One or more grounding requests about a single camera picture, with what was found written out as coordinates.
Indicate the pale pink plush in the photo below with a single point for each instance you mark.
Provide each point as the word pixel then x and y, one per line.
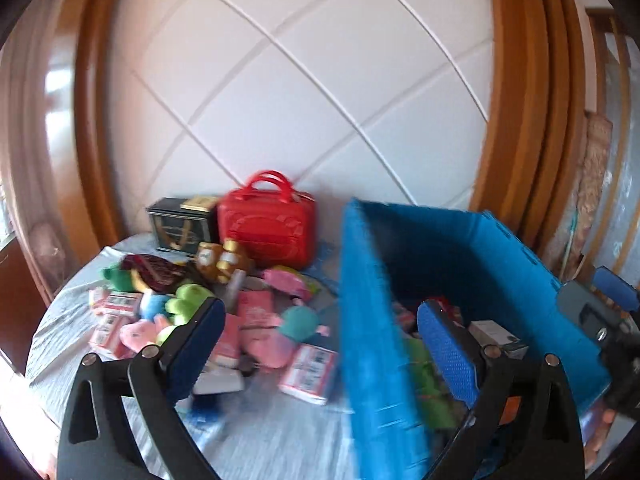
pixel 140 335

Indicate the teal round plush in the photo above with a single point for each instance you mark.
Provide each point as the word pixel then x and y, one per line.
pixel 300 322

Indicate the green frog plush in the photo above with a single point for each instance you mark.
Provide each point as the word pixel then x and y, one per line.
pixel 187 302

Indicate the red hard handbag case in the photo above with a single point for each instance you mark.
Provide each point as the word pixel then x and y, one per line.
pixel 265 225

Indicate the light blue plush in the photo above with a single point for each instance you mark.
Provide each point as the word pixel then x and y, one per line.
pixel 154 306

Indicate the white pink barcode tissue packet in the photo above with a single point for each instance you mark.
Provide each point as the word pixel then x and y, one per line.
pixel 310 372
pixel 117 302

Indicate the white and green box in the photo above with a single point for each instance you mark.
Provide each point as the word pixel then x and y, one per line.
pixel 495 337

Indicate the dark red plaid pouch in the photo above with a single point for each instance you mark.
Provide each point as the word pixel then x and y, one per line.
pixel 155 272

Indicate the red and pink plush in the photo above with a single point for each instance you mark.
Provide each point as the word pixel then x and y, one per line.
pixel 440 304

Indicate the green plush cloth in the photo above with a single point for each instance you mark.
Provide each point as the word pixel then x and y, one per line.
pixel 427 385

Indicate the person's right hand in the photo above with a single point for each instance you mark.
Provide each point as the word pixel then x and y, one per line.
pixel 607 417

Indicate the blue plastic container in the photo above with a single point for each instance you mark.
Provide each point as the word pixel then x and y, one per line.
pixel 375 310

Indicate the pink plush toy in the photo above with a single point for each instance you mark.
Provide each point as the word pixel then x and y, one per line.
pixel 270 350

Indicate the black and gold box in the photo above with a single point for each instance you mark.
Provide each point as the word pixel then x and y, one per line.
pixel 175 225

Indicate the small white box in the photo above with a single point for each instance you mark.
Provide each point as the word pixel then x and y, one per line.
pixel 220 382

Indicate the pink pig plush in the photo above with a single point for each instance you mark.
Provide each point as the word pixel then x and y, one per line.
pixel 287 282

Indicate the brown bear plush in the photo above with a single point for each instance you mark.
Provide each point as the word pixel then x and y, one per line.
pixel 220 260

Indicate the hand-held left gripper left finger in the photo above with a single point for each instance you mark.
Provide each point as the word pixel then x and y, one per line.
pixel 197 345

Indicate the pink floral tissue packet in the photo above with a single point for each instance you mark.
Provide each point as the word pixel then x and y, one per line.
pixel 256 312

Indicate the small green plush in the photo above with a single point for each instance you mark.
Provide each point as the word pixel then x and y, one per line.
pixel 115 277

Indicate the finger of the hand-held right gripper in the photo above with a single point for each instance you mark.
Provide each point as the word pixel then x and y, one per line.
pixel 620 290

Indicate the wooden wall frame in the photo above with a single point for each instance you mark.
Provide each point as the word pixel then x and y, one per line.
pixel 515 110

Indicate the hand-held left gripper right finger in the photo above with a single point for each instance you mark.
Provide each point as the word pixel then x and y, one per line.
pixel 445 350

